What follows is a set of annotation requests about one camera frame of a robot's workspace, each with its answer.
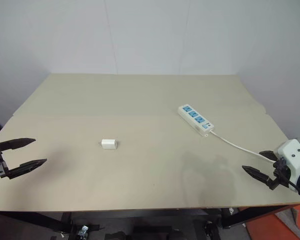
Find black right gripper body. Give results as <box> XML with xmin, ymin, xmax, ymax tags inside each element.
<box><xmin>266</xmin><ymin>157</ymin><xmax>291</xmax><ymax>192</ymax></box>

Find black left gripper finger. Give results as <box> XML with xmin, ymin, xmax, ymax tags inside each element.
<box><xmin>6</xmin><ymin>158</ymin><xmax>48</xmax><ymax>180</ymax></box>
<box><xmin>0</xmin><ymin>137</ymin><xmax>37</xmax><ymax>151</ymax></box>

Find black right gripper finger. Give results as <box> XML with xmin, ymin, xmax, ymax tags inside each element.
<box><xmin>241</xmin><ymin>165</ymin><xmax>271</xmax><ymax>187</ymax></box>
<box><xmin>258</xmin><ymin>150</ymin><xmax>281</xmax><ymax>163</ymax></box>

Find white power strip blue sockets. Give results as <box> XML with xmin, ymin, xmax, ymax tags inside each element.
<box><xmin>177</xmin><ymin>104</ymin><xmax>215</xmax><ymax>138</ymax></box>

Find white charger plug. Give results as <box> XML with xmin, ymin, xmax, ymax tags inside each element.
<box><xmin>98</xmin><ymin>138</ymin><xmax>119</xmax><ymax>151</ymax></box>

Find grey floor mat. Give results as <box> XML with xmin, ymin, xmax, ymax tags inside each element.
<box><xmin>274</xmin><ymin>207</ymin><xmax>300</xmax><ymax>240</ymax></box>

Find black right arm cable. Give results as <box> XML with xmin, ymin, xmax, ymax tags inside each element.
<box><xmin>279</xmin><ymin>171</ymin><xmax>300</xmax><ymax>199</ymax></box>

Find white power cable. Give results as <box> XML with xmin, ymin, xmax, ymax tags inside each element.
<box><xmin>209</xmin><ymin>129</ymin><xmax>279</xmax><ymax>165</ymax></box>

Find black metal table frame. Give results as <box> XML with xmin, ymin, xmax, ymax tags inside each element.
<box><xmin>0</xmin><ymin>202</ymin><xmax>300</xmax><ymax>240</ymax></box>

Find silver metal bracket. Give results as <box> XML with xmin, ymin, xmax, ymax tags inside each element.
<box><xmin>76</xmin><ymin>224</ymin><xmax>89</xmax><ymax>237</ymax></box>

